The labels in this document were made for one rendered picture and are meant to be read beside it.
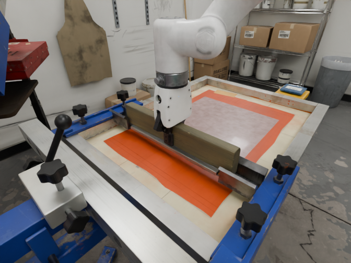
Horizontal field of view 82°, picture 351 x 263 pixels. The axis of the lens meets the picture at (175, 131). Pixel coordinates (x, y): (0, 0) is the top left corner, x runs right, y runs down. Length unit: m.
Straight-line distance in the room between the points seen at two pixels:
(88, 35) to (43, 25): 0.40
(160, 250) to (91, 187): 0.18
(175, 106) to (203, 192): 0.21
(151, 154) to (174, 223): 0.25
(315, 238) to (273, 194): 1.33
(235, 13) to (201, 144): 0.29
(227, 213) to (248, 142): 0.28
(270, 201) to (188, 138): 0.22
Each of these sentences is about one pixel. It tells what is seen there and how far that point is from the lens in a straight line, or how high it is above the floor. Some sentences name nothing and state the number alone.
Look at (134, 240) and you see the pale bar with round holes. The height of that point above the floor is 1.04.
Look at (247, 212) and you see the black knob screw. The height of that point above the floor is 1.06.
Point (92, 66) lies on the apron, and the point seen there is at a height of 0.72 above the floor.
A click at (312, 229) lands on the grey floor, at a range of 1.82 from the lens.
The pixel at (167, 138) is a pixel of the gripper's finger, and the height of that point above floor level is 1.03.
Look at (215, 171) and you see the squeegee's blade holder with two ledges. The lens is 0.48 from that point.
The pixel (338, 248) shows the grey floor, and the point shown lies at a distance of 1.82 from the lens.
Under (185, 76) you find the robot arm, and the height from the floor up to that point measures 1.19.
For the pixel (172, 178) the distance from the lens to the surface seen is 0.53.
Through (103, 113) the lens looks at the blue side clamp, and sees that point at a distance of 0.76.
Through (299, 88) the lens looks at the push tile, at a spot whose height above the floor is 0.97.
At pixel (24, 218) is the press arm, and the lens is 0.43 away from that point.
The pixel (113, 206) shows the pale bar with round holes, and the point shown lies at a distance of 0.38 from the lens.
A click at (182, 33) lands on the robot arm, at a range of 0.42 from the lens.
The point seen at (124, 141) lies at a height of 0.96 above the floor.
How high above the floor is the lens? 1.33
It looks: 33 degrees down
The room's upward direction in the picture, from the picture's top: straight up
